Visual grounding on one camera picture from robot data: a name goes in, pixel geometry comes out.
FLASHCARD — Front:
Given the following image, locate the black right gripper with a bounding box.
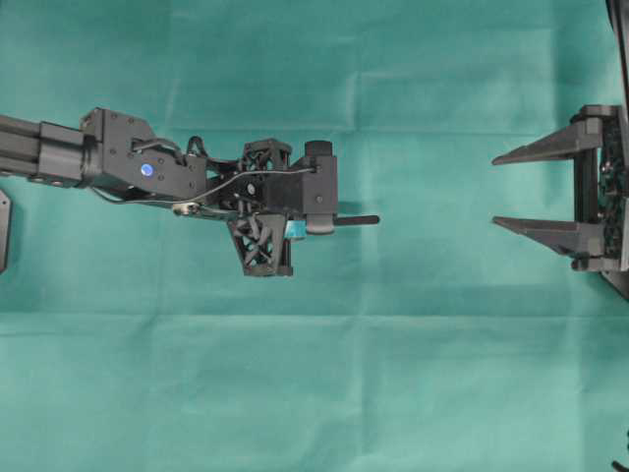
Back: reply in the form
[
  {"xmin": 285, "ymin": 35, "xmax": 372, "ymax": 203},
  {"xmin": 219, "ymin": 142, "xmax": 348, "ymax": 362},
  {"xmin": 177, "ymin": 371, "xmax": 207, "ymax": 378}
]
[{"xmin": 491, "ymin": 104, "xmax": 628, "ymax": 271}]

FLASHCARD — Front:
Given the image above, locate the black cable at corner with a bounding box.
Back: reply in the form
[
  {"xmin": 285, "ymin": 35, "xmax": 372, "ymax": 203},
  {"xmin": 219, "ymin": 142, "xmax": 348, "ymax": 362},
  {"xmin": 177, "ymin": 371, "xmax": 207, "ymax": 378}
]
[{"xmin": 610, "ymin": 427, "xmax": 629, "ymax": 472}]

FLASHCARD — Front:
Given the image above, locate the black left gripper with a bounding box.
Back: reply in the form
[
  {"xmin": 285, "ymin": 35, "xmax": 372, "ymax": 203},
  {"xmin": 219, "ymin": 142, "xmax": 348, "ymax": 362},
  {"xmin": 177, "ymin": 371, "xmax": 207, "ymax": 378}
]
[{"xmin": 203, "ymin": 139, "xmax": 338, "ymax": 277}]

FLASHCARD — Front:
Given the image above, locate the black velcro strap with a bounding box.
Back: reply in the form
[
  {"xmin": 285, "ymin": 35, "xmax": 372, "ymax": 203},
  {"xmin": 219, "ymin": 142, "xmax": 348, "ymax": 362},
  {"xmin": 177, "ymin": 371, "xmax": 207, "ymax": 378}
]
[{"xmin": 333, "ymin": 214, "xmax": 380, "ymax": 228}]

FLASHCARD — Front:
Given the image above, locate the green table cloth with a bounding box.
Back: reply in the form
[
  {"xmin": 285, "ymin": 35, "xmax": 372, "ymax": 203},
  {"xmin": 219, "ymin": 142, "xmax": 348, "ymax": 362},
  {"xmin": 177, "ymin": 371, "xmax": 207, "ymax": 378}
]
[{"xmin": 1, "ymin": 1, "xmax": 628, "ymax": 471}]

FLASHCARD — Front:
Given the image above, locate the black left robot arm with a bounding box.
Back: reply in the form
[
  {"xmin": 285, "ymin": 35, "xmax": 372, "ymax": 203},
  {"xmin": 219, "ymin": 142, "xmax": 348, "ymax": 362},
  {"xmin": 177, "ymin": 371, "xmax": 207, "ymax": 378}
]
[{"xmin": 1, "ymin": 108, "xmax": 339, "ymax": 277}]

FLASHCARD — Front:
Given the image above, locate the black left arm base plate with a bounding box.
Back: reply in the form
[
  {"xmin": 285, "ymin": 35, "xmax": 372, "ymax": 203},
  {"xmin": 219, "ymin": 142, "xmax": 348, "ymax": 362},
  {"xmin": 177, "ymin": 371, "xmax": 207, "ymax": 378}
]
[{"xmin": 0, "ymin": 190, "xmax": 13, "ymax": 273}]

